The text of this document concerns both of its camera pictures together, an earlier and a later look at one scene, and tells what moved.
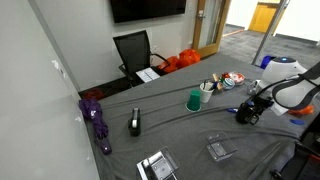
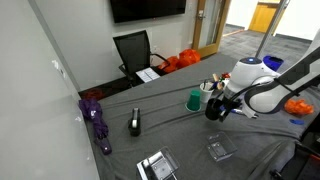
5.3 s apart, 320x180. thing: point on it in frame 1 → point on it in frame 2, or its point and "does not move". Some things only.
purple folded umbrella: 92,110 does not move
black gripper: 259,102 → 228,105
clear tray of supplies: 227,80 does not move
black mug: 246,114 → 212,109
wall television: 141,10 does not move
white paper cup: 206,92 does not move
